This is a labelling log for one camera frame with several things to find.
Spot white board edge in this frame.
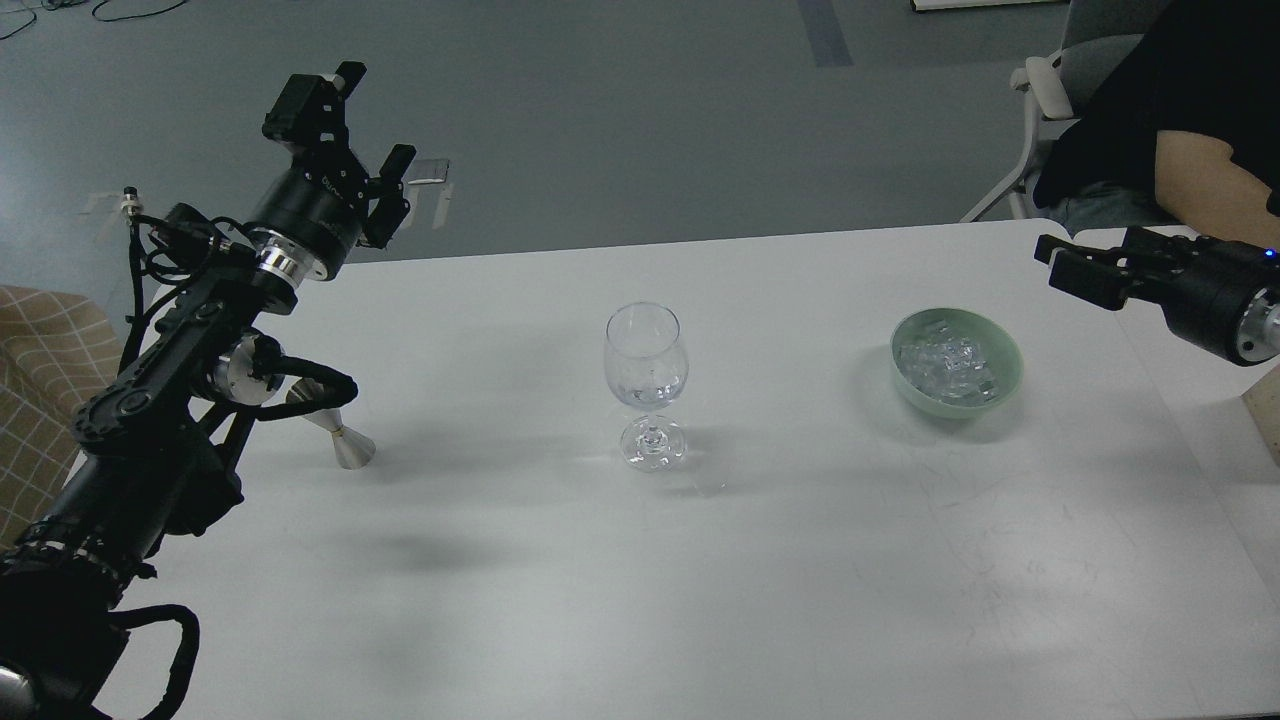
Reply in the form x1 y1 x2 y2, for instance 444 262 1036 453
908 0 1068 13

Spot green bowl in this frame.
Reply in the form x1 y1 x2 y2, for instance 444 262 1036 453
890 307 1024 421

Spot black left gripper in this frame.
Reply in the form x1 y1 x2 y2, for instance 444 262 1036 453
244 61 417 281

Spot black floor cable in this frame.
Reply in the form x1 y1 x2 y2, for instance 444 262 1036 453
91 0 187 22
0 0 86 41

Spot white office chair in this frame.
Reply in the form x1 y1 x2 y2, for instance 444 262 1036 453
961 1 1169 222

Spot black floor cable left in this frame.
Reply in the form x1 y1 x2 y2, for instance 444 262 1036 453
0 0 86 41

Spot clear wine glass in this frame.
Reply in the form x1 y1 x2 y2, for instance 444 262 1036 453
603 301 690 471

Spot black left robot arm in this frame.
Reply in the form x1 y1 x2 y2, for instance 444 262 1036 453
3 61 416 719

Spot clear ice cubes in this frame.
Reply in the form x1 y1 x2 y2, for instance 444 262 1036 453
895 337 1004 407

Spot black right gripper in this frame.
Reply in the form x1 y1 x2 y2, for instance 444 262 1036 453
1034 227 1279 366

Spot person in black shirt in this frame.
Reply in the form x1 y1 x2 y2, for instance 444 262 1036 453
1032 1 1279 247

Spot beige checkered sofa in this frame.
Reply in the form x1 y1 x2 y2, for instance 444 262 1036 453
1 284 122 550

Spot steel cocktail jigger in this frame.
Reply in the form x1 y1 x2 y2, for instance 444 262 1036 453
285 379 378 470

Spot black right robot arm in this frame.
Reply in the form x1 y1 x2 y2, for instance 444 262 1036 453
1034 227 1279 366

